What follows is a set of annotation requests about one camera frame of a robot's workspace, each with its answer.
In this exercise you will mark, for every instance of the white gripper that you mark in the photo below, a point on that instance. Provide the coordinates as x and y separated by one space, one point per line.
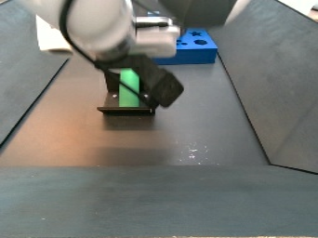
156 34

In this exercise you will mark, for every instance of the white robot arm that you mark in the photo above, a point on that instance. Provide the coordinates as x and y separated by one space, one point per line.
111 28

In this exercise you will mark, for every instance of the black curved fixture stand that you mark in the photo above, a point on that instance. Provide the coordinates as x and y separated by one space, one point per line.
122 102

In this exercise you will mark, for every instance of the blue foam shape-sorter block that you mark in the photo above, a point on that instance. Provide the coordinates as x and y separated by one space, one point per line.
195 49

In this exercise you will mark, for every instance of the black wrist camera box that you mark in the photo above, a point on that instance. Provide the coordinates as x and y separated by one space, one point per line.
159 82

